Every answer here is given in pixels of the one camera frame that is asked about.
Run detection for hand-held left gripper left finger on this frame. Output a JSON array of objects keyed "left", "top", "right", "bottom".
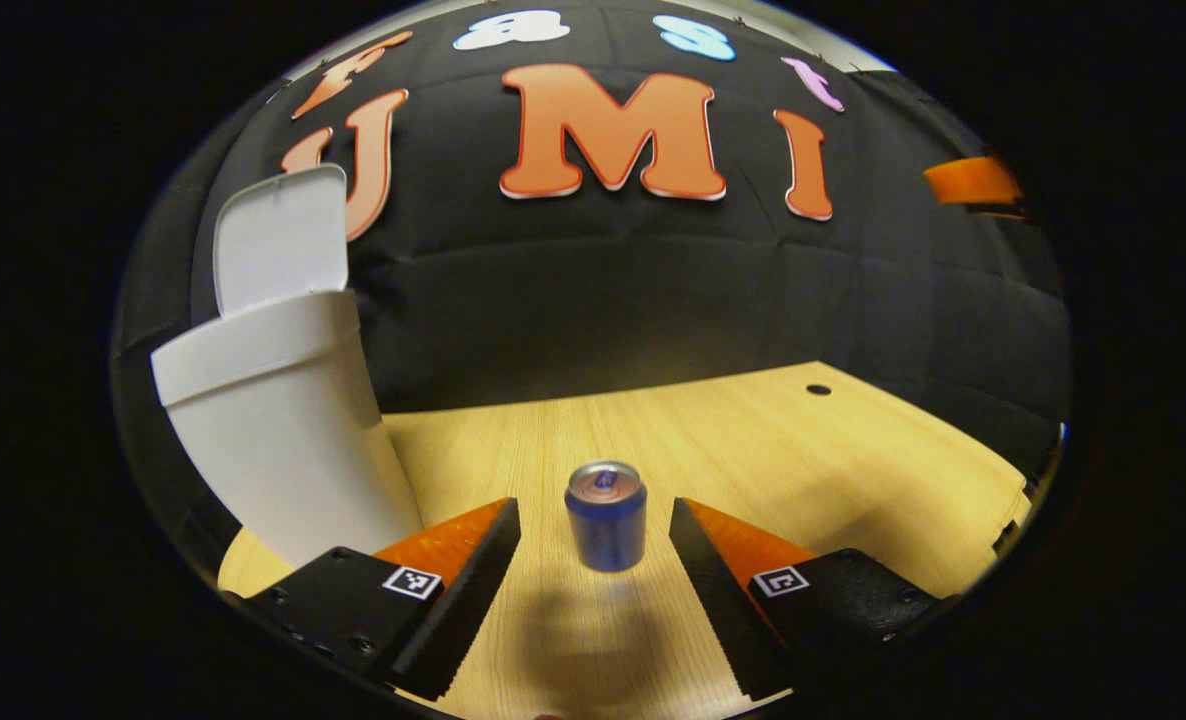
[{"left": 243, "top": 497, "right": 522, "bottom": 701}]

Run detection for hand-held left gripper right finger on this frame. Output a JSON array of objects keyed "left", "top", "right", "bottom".
[{"left": 668, "top": 497, "right": 959, "bottom": 701}]

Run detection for blue pop can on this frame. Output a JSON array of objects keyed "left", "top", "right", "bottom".
[{"left": 564, "top": 460, "right": 648, "bottom": 573}]

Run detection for white desktop garbage bin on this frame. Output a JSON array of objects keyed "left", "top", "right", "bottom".
[{"left": 150, "top": 164, "right": 424, "bottom": 569}]

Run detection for wooden desktop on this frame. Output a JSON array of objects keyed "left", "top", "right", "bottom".
[{"left": 218, "top": 360, "right": 1039, "bottom": 720}]

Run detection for black backdrop cloth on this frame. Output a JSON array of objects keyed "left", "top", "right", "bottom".
[{"left": 111, "top": 0, "right": 1072, "bottom": 561}]

